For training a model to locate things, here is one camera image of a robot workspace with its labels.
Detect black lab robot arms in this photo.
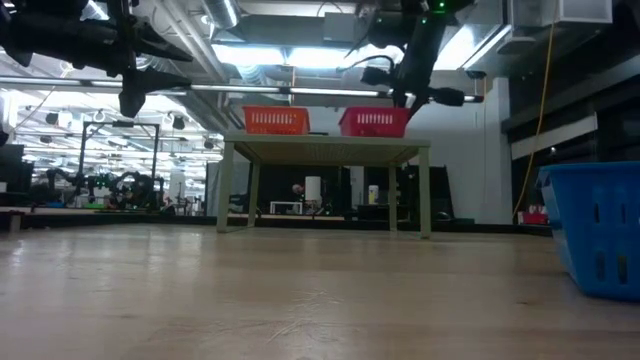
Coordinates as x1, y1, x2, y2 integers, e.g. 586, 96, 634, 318
29, 167, 166, 211

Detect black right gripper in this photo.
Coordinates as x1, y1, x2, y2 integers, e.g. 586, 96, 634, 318
359, 65, 467, 122

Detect black gantry frame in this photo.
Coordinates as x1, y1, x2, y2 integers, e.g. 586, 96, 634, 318
79, 119, 161, 209

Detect red box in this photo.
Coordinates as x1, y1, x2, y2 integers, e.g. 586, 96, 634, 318
517, 203, 550, 226

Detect yellow hanging cable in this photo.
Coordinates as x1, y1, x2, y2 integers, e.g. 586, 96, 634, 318
512, 0, 560, 221

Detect blue plastic basket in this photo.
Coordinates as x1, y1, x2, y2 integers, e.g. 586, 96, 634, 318
537, 160, 640, 303

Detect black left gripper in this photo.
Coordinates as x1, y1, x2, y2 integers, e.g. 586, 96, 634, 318
106, 0, 195, 120

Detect small white table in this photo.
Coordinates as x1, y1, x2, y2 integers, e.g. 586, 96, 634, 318
269, 200, 304, 215

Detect orange plastic basket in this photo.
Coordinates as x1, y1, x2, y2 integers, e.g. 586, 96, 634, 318
243, 105, 312, 136

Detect red plastic basket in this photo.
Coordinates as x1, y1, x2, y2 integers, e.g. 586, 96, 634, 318
338, 106, 411, 139

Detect long LED light bar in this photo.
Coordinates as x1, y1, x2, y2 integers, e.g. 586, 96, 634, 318
0, 74, 485, 104

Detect green perforated metal shelf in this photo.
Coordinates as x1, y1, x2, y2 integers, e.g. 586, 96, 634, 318
216, 130, 432, 240

